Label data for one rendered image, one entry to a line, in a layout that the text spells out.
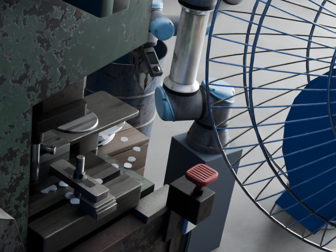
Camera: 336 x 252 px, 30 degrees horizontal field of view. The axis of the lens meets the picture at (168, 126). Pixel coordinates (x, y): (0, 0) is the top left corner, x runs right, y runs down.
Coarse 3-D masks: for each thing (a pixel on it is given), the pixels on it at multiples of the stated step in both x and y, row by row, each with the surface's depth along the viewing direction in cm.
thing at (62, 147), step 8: (48, 136) 146; (56, 136) 146; (48, 144) 143; (56, 144) 143; (64, 144) 144; (40, 152) 140; (48, 152) 140; (56, 152) 142; (64, 152) 145; (40, 160) 139; (48, 160) 141; (56, 160) 144; (40, 168) 140; (48, 168) 143
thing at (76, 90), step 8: (80, 80) 138; (64, 88) 135; (72, 88) 137; (80, 88) 139; (56, 96) 134; (64, 96) 136; (72, 96) 138; (80, 96) 140; (40, 104) 132; (48, 104) 133; (56, 104) 135; (40, 112) 133
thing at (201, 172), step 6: (192, 168) 147; (198, 168) 147; (204, 168) 147; (210, 168) 148; (186, 174) 144; (192, 174) 144; (198, 174) 145; (204, 174) 145; (210, 174) 145; (216, 174) 146; (192, 180) 144; (198, 180) 143; (204, 180) 143; (210, 180) 144; (198, 186) 147
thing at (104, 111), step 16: (96, 96) 166; (112, 96) 167; (96, 112) 159; (112, 112) 160; (128, 112) 161; (64, 128) 149; (80, 128) 150; (96, 128) 152; (80, 144) 152; (96, 144) 157
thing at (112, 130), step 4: (120, 124) 231; (108, 128) 227; (112, 128) 228; (116, 128) 228; (120, 128) 228; (100, 132) 224; (104, 132) 225; (108, 132) 225; (112, 132) 224; (100, 136) 221
